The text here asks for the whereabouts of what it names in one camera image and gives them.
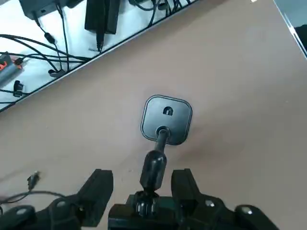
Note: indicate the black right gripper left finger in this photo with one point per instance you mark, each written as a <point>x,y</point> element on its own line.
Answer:
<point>96,191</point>

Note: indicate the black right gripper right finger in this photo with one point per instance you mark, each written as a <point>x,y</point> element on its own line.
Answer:
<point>184,187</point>

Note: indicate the orange grey connector device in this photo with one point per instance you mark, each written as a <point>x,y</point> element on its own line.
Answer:
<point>9,69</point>

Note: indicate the black power adapter brick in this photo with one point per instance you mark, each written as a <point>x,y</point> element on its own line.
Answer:
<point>103,16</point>

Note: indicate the black box device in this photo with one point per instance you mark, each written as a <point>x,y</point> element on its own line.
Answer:
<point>36,7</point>

